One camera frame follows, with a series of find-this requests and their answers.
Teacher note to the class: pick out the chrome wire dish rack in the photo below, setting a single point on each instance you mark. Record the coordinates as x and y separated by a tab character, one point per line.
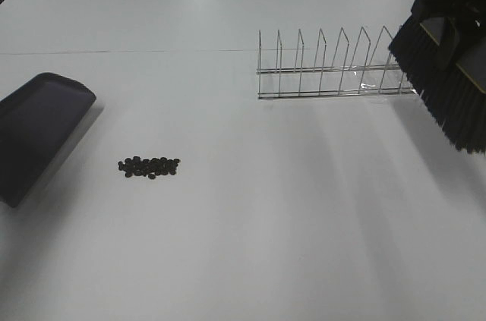
336	66

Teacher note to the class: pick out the purple plastic dustpan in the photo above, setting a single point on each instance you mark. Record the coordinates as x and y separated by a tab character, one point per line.
36	120

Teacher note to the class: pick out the purple hand brush black bristles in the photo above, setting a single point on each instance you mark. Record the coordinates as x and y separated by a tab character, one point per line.
455	103

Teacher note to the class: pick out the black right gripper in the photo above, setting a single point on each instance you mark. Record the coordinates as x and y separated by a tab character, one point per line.
463	26

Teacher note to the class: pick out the pile of coffee beans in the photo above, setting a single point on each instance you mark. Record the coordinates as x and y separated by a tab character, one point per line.
149	168

